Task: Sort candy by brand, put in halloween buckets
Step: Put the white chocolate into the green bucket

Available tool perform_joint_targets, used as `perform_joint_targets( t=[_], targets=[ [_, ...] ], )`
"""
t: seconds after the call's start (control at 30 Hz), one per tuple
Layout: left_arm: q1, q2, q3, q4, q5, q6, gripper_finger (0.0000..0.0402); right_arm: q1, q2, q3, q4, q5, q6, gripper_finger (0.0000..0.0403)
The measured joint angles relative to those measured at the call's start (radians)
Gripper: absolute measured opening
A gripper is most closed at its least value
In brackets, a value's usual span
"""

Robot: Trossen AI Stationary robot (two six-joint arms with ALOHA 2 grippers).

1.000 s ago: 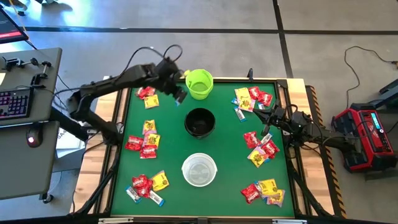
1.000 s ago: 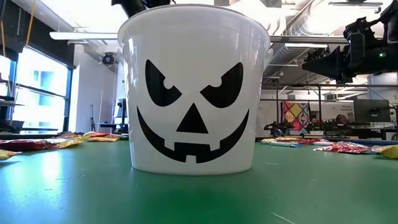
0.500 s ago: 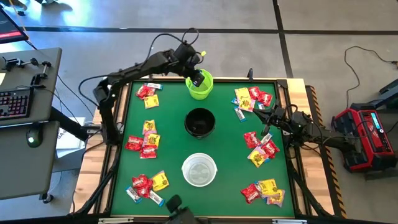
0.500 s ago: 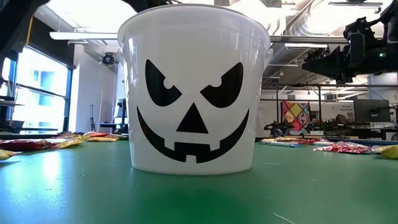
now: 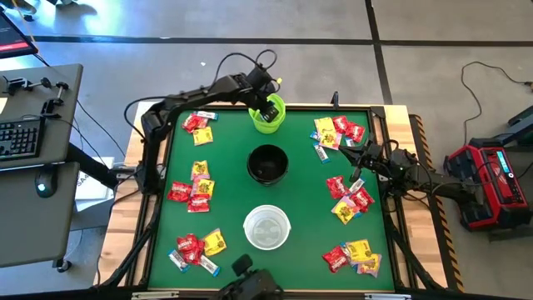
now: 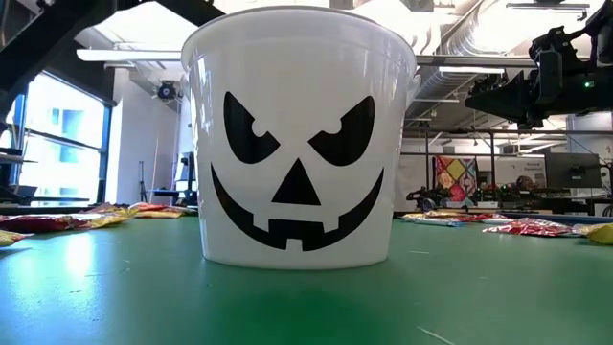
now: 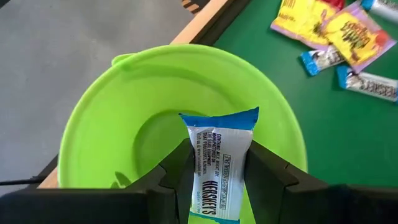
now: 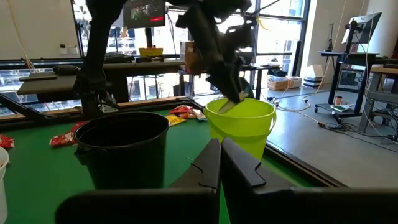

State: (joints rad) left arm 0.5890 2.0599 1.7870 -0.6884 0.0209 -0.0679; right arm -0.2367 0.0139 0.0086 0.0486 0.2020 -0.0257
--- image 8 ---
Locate yellow candy packet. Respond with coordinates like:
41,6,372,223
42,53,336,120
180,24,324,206
165,114,187,127

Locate black computer monitor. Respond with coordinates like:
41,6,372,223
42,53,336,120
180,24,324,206
123,0,167,49

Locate small dark screen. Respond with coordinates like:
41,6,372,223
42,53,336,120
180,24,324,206
337,68,365,93

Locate yellow box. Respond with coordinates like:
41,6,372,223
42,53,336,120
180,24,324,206
138,46,164,58

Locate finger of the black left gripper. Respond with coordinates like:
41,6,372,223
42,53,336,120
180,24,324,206
207,77,234,103
228,77,249,101

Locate monitor on black rolling stand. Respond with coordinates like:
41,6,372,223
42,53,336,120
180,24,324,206
313,12,382,121

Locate red candy packet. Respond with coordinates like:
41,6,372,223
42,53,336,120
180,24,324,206
49,131,77,147
70,120,90,134
169,105,194,116
0,134,16,149

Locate wooden workbench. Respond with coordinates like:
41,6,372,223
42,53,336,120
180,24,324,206
357,67,398,134

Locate black side table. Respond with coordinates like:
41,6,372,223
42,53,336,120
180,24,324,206
241,63,282,100

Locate grey keyboard desk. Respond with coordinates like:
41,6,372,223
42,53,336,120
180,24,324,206
102,59,187,103

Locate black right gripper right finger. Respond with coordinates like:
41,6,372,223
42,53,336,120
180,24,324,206
221,138,398,224

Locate large glass window wall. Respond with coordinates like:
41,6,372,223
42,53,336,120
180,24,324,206
0,0,310,118

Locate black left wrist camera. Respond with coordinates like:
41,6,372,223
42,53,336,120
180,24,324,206
225,23,257,58

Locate yellow hanging cable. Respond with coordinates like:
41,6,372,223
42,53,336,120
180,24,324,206
6,0,35,71

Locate white wall box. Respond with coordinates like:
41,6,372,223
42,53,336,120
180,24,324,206
58,44,79,56

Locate grey mouse desk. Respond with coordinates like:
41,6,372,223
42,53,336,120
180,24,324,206
17,70,80,96

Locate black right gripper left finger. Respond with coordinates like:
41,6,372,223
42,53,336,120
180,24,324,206
55,139,222,224

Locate brown cardboard box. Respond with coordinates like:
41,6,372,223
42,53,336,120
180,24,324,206
179,40,203,74

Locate lime green plastic bucket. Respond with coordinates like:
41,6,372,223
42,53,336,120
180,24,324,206
203,97,277,161

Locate white jack-o-lantern face bucket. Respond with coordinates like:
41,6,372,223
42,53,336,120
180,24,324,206
0,146,10,224

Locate black tripod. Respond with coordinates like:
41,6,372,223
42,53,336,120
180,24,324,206
325,22,336,54

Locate black keyboard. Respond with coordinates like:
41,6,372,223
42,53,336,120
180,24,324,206
104,54,136,64

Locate black plastic bucket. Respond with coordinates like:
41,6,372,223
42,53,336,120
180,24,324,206
73,111,171,190

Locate pale candy bar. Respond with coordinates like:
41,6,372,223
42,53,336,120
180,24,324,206
218,91,246,115

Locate pale candy wrapper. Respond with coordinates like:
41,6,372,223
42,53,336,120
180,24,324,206
192,108,208,122

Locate woven basket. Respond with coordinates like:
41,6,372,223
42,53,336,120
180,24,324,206
266,75,303,91

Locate white stacked boxes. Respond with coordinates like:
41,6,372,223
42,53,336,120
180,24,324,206
303,64,325,89

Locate black computer mouse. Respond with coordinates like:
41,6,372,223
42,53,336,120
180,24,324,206
52,64,78,75

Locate green table mat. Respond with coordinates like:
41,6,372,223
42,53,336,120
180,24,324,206
0,107,315,224

